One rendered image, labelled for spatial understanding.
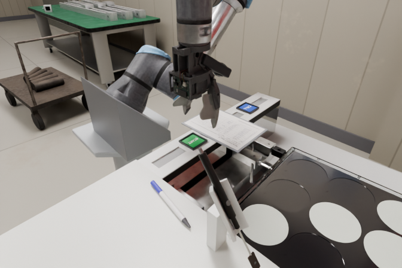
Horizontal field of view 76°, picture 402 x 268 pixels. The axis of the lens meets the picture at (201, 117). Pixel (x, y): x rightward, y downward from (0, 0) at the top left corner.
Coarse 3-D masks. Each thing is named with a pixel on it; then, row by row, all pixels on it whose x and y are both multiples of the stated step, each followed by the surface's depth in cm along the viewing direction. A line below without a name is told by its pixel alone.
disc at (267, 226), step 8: (248, 208) 57; (256, 208) 57; (264, 208) 57; (272, 208) 57; (248, 216) 55; (256, 216) 55; (264, 216) 55; (272, 216) 55; (280, 216) 55; (248, 224) 54; (256, 224) 54; (264, 224) 54; (272, 224) 54; (280, 224) 54; (248, 232) 52; (256, 232) 52; (264, 232) 52; (272, 232) 52; (280, 232) 52; (256, 240) 50; (264, 240) 50; (272, 240) 50; (280, 240) 50
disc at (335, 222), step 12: (324, 204) 58; (312, 216) 55; (324, 216) 55; (336, 216) 55; (348, 216) 55; (324, 228) 53; (336, 228) 53; (348, 228) 53; (360, 228) 53; (336, 240) 50; (348, 240) 50
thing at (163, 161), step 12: (252, 96) 94; (264, 96) 94; (264, 108) 86; (192, 132) 73; (168, 144) 68; (180, 144) 68; (204, 144) 68; (156, 156) 64; (168, 156) 64; (180, 156) 64; (192, 156) 64; (156, 168) 60; (168, 168) 60
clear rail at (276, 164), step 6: (288, 150) 75; (282, 156) 73; (288, 156) 74; (276, 162) 70; (282, 162) 72; (270, 168) 68; (276, 168) 69; (264, 174) 66; (270, 174) 67; (258, 180) 64; (264, 180) 65; (252, 186) 63; (258, 186) 64; (246, 192) 61; (252, 192) 62; (240, 198) 59; (246, 198) 60; (240, 204) 59
